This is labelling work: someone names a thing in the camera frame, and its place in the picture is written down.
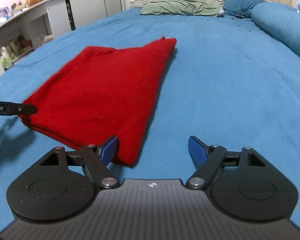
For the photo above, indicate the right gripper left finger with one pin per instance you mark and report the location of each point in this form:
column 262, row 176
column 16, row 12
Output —
column 93, row 159

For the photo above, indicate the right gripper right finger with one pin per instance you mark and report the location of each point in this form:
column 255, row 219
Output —
column 213, row 159

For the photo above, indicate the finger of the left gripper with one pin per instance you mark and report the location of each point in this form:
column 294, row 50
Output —
column 10, row 108

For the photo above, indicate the red knit sweater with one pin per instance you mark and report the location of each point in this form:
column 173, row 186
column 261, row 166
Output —
column 102, row 92

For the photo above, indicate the white desk shelf unit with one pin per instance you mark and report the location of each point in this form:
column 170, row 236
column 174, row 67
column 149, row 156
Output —
column 49, row 17

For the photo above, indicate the black lamp pole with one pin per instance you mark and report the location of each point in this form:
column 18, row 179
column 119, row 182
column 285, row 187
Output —
column 70, row 16

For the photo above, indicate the green pillow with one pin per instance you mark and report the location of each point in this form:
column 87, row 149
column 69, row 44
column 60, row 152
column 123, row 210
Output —
column 182, row 7

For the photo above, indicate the blue rolled duvet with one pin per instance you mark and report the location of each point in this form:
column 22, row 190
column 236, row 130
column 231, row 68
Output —
column 280, row 21

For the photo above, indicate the dark blue pillow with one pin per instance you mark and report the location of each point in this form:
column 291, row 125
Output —
column 240, row 8

